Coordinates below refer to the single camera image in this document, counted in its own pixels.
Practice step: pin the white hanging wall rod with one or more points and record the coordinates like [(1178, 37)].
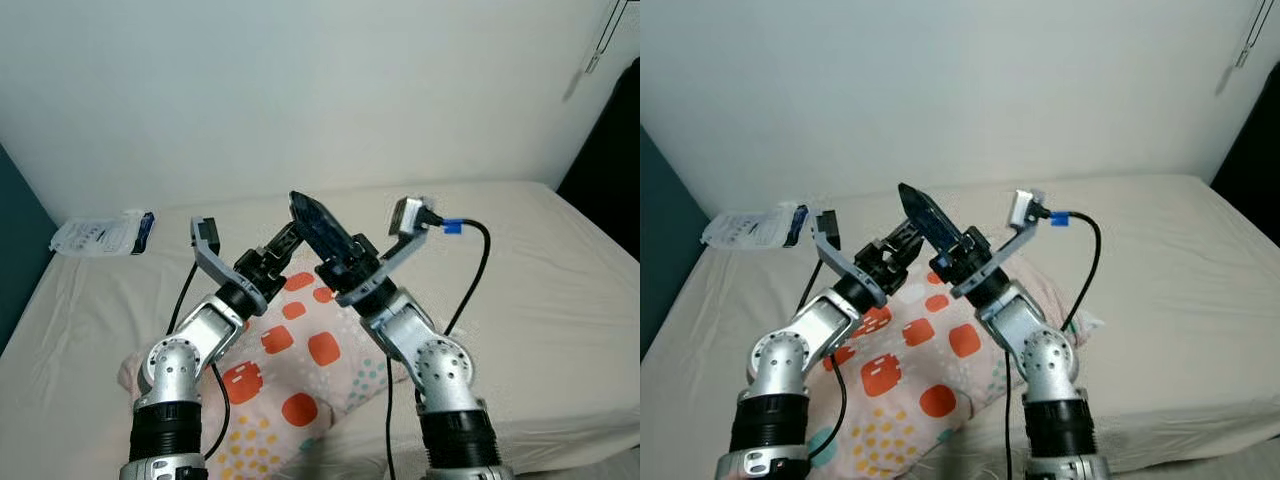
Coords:
[(605, 40), (1250, 35)]

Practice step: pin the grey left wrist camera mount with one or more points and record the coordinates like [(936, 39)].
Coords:
[(215, 268), (840, 262)]

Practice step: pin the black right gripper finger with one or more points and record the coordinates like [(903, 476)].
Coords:
[(930, 222), (322, 232)]

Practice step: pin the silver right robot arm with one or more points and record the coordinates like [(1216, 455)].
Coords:
[(440, 370), (1050, 365)]

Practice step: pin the white plastic packet blue edge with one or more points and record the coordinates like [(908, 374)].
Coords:
[(95, 233), (745, 228)]

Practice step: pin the pink pillow with coloured spots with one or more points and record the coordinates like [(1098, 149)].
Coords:
[(320, 345), (965, 340)]

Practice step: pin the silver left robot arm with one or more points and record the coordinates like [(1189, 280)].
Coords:
[(175, 370), (790, 360)]

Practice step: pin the bed with beige sheet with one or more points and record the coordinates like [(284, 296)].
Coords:
[(540, 300), (1180, 300)]

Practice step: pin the dark teal panel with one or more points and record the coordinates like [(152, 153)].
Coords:
[(665, 240), (20, 240)]

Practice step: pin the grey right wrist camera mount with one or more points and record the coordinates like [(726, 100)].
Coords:
[(1020, 207), (405, 215)]

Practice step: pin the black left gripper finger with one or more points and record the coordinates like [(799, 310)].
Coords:
[(907, 245), (287, 243)]

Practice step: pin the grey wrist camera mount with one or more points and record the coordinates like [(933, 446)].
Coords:
[(405, 215), (215, 268), (1020, 207), (840, 262)]

